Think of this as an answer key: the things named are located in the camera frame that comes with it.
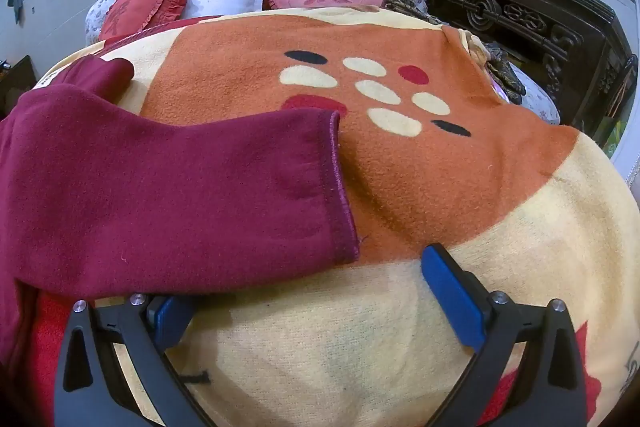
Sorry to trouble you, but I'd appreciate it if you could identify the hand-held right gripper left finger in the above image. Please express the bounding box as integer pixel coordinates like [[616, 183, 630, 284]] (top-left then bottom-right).
[[52, 291, 213, 427]]

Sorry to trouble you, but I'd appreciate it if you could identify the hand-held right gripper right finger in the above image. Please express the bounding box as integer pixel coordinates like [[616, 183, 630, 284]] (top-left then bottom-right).
[[421, 243, 589, 427]]

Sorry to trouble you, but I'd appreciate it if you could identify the maroon fleece garment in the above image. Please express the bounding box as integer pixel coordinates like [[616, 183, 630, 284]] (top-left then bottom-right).
[[0, 57, 361, 358]]

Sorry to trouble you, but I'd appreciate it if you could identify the orange and cream printed blanket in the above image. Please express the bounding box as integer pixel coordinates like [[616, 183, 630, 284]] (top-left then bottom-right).
[[15, 7, 640, 427]]

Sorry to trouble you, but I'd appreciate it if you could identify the dark wooden table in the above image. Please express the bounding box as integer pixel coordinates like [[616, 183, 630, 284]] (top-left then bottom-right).
[[0, 54, 36, 108]]

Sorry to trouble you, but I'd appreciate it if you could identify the dark carved wooden cabinet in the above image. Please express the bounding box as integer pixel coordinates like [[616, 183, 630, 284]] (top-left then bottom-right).
[[412, 0, 638, 142]]

